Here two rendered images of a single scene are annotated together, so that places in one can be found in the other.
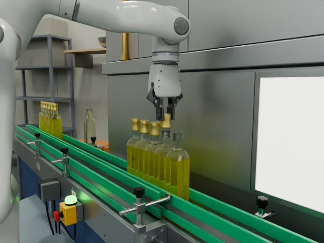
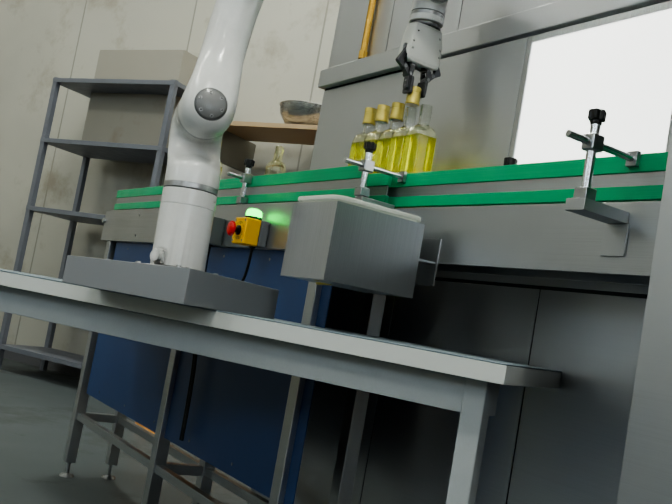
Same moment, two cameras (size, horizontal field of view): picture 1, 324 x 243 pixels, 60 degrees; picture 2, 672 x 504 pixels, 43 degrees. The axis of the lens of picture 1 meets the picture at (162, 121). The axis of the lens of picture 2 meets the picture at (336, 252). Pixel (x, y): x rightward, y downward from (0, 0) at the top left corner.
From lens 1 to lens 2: 1.34 m
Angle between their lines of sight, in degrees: 13
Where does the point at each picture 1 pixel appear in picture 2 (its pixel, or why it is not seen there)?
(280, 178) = (538, 149)
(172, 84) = (430, 50)
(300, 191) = (554, 155)
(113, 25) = not seen: outside the picture
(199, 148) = (451, 148)
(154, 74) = (409, 33)
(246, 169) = (503, 153)
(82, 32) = (244, 93)
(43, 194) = not seen: hidden behind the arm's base
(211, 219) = (450, 175)
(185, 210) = (420, 182)
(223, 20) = not seen: outside the picture
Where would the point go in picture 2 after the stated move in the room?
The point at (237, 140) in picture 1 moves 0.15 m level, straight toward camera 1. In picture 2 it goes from (499, 120) to (488, 101)
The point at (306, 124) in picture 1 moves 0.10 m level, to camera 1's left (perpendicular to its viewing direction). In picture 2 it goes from (568, 81) to (521, 74)
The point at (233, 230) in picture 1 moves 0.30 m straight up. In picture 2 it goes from (470, 173) to (493, 35)
